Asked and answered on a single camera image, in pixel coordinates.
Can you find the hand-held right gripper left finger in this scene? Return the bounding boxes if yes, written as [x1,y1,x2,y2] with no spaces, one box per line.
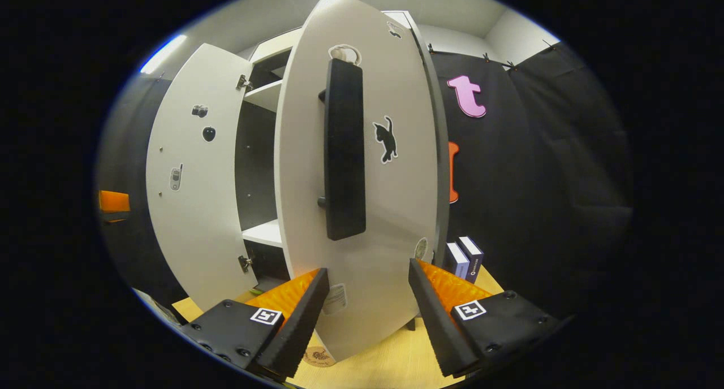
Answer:
[181,267,330,381]

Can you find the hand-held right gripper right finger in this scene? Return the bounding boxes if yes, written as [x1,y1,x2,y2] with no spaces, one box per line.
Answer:
[408,258,563,378]

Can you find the white cabinet door phone sticker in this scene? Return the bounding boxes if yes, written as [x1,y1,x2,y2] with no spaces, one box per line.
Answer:
[145,43,258,312]

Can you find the round brown coaster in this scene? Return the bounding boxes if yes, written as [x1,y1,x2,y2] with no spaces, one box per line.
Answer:
[303,347,335,368]

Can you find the light grey book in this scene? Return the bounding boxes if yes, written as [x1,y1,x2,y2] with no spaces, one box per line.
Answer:
[446,242,470,280]

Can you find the dark navy book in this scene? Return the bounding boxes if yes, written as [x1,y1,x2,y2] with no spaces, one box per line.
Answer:
[457,236,485,284]

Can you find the white and grey cabinet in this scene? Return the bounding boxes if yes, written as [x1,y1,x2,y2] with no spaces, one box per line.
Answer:
[235,10,451,282]

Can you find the black backdrop cloth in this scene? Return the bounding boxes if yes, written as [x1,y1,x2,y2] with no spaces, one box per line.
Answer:
[96,41,634,322]

